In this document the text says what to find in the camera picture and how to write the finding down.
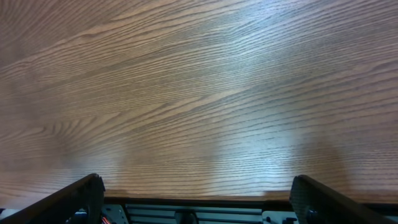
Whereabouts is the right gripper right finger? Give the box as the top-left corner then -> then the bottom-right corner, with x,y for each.
289,175 -> 395,224

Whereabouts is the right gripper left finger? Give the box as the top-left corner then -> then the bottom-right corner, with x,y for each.
1,174 -> 105,224

